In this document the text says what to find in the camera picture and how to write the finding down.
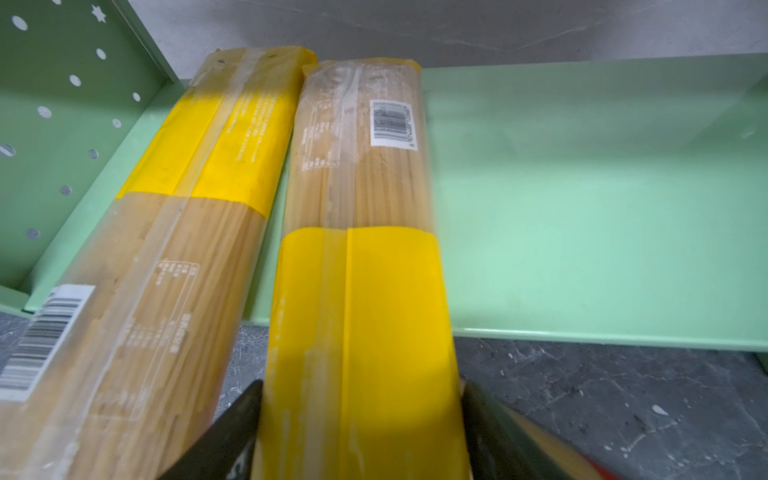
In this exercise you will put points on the large yellow spaghetti bag front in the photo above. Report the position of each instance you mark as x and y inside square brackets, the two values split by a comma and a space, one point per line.
[361, 380]

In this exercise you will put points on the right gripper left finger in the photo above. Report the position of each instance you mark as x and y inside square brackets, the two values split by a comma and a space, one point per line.
[226, 449]

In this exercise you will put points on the green wooden two-tier shelf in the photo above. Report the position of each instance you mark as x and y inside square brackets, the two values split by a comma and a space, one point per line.
[599, 167]

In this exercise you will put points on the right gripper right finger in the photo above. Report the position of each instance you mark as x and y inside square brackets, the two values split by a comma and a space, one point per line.
[503, 444]

